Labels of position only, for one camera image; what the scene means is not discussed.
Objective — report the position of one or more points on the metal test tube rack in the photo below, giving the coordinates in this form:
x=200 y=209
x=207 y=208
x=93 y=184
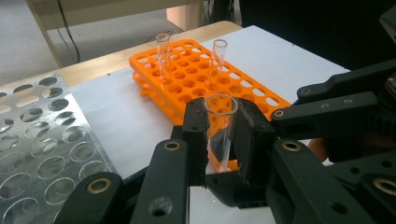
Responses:
x=46 y=149

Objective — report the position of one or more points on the light wooden cabinet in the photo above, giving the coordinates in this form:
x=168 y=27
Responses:
x=102 y=25

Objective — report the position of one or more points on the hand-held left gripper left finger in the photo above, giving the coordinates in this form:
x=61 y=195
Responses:
x=195 y=140

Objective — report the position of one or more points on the orange test tube rack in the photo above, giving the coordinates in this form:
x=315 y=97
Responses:
x=190 y=74

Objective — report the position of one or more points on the clear glass test tube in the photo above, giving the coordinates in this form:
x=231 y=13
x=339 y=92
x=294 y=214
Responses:
x=218 y=62
x=222 y=124
x=162 y=59

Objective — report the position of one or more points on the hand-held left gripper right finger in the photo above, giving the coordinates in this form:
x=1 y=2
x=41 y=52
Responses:
x=253 y=140

